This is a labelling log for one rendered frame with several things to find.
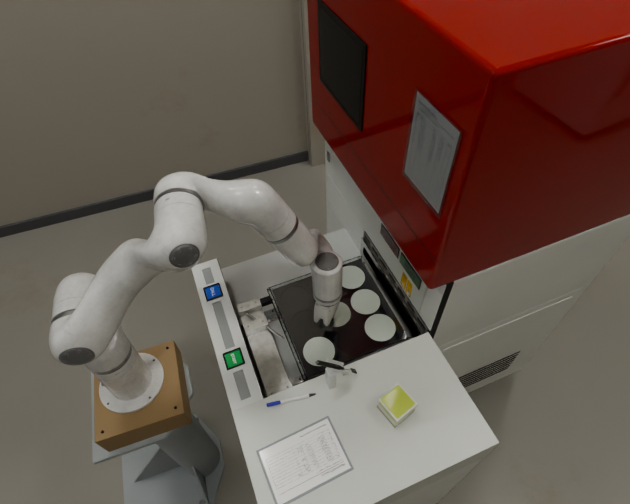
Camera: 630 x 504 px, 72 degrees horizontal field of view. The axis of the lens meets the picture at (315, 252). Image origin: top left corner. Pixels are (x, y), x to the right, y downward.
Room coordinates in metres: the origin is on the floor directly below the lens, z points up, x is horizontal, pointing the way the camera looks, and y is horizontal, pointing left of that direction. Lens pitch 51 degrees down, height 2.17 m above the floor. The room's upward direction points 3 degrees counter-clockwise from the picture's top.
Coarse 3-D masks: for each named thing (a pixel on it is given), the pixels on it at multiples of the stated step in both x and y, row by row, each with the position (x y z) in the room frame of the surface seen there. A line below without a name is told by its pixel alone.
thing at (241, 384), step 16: (208, 272) 0.92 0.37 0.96; (224, 288) 0.84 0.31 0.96; (208, 304) 0.78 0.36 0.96; (224, 304) 0.78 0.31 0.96; (208, 320) 0.72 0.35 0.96; (224, 320) 0.72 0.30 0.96; (224, 336) 0.66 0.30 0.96; (240, 336) 0.66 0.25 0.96; (224, 352) 0.61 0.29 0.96; (224, 368) 0.55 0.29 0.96; (240, 368) 0.55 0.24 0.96; (224, 384) 0.51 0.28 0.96; (240, 384) 0.50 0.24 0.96; (256, 384) 0.50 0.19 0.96; (240, 400) 0.46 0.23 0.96; (256, 400) 0.45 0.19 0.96
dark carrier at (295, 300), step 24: (360, 264) 0.95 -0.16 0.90; (288, 288) 0.87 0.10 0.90; (312, 288) 0.86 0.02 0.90; (360, 288) 0.85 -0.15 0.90; (288, 312) 0.77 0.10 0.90; (312, 312) 0.76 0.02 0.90; (384, 312) 0.75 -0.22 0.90; (312, 336) 0.67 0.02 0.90; (336, 336) 0.67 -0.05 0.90; (360, 336) 0.67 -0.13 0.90; (336, 360) 0.59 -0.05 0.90
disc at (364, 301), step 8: (352, 296) 0.82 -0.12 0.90; (360, 296) 0.82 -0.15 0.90; (368, 296) 0.82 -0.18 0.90; (376, 296) 0.81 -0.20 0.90; (352, 304) 0.79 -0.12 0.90; (360, 304) 0.79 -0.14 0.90; (368, 304) 0.78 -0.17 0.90; (376, 304) 0.78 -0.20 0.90; (360, 312) 0.75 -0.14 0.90; (368, 312) 0.75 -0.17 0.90
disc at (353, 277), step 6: (348, 270) 0.93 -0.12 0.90; (354, 270) 0.93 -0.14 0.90; (360, 270) 0.93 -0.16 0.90; (342, 276) 0.90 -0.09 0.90; (348, 276) 0.90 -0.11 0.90; (354, 276) 0.90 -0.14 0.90; (360, 276) 0.90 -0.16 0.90; (342, 282) 0.88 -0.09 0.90; (348, 282) 0.88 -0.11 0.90; (354, 282) 0.88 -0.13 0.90; (360, 282) 0.88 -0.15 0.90; (348, 288) 0.85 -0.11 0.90; (354, 288) 0.85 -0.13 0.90
